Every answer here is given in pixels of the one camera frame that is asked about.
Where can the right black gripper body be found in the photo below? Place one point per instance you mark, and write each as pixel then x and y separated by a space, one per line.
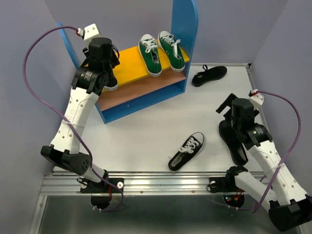
pixel 229 117

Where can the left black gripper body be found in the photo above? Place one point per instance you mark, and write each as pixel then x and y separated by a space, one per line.
pixel 113 63

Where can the black leather shoe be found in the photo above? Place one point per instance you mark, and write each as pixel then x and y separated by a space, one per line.
pixel 235 147

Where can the black canvas sneaker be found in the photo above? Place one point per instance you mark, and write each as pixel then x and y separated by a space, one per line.
pixel 187 151
pixel 112 82

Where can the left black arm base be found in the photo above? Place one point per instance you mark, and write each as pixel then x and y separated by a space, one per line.
pixel 90 187

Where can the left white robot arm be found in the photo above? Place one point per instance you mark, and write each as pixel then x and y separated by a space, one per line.
pixel 91 78

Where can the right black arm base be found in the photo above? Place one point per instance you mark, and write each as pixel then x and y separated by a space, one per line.
pixel 222 185

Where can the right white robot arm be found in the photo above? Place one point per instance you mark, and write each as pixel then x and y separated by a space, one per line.
pixel 287 203

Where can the yellow upper shelf board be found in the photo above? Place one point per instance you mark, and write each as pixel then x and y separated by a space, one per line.
pixel 132 66

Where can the black slip-on shoe far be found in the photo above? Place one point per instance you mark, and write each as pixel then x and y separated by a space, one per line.
pixel 208 75

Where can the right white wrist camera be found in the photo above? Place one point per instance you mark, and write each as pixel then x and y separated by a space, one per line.
pixel 256 98

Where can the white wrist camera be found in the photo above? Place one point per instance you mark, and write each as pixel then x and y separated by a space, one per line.
pixel 90 32
pixel 256 98

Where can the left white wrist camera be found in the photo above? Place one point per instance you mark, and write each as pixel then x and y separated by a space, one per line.
pixel 90 32

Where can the blue shoe shelf frame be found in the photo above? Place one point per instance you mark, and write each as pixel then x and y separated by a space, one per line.
pixel 184 27

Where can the aluminium mounting rail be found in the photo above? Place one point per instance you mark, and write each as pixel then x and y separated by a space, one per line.
pixel 135 184

